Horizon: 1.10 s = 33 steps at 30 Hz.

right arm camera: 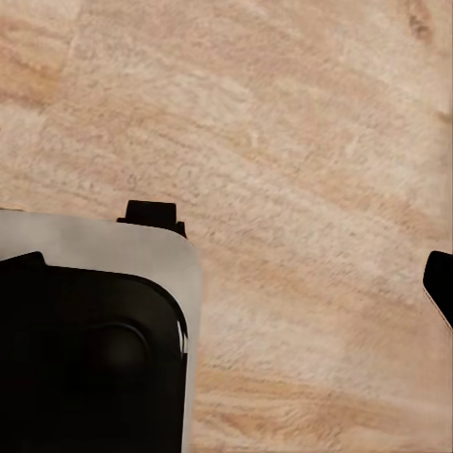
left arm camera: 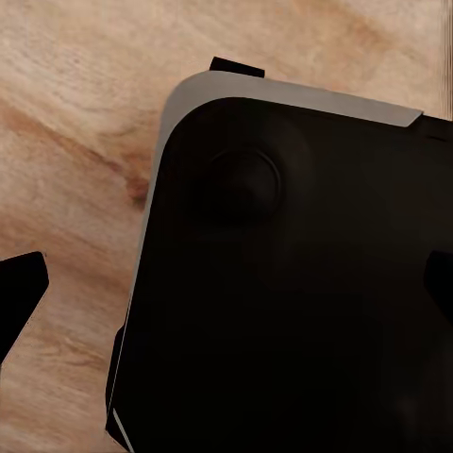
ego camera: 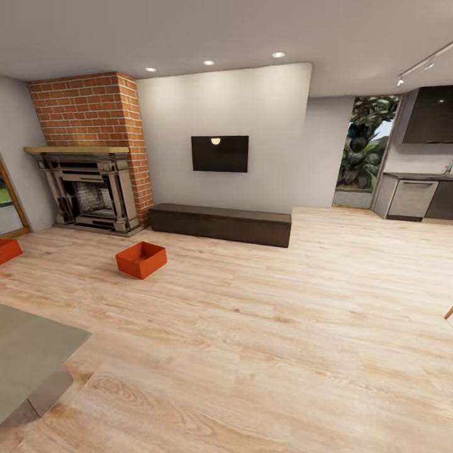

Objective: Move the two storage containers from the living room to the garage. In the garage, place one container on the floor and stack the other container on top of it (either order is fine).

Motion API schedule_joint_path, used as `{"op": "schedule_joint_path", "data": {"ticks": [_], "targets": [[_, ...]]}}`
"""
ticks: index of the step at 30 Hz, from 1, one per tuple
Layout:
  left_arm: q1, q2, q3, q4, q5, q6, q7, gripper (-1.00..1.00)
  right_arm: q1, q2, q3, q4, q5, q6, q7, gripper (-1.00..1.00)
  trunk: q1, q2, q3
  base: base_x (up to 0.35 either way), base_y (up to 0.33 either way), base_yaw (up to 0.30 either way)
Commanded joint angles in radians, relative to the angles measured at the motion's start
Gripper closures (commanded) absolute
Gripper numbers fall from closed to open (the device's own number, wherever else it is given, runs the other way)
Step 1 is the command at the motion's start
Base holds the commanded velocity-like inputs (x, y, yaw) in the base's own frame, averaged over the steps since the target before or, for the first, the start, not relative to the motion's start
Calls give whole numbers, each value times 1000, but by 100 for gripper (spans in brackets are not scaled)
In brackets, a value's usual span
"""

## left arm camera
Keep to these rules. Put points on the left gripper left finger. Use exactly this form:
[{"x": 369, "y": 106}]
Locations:
[{"x": 23, "y": 281}]

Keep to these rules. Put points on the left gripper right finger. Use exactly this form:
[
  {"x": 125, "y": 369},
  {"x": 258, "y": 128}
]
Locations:
[{"x": 438, "y": 279}]

